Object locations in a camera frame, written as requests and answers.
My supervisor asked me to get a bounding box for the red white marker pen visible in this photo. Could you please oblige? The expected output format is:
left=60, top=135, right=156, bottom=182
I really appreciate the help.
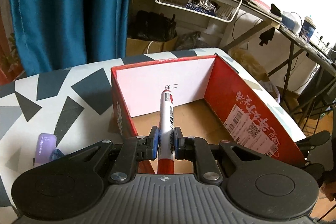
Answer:
left=157, top=90, right=174, bottom=174

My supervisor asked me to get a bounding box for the red cardboard box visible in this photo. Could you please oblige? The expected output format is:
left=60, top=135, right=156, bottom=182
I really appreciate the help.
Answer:
left=111, top=55, right=305, bottom=166

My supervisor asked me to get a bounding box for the geometric patterned tablecloth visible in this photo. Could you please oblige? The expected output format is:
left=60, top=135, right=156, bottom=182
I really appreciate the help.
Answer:
left=0, top=47, right=308, bottom=217

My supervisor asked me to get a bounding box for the purple earbud case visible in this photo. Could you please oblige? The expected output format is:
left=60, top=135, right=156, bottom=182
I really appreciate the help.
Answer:
left=34, top=133, right=57, bottom=167

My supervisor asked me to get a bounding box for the teal curtain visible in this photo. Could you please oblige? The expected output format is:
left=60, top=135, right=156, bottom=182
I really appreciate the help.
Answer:
left=10, top=0, right=129, bottom=76

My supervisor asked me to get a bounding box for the white wire basket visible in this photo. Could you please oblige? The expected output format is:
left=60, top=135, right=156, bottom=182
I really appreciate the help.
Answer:
left=154, top=0, right=242, bottom=23

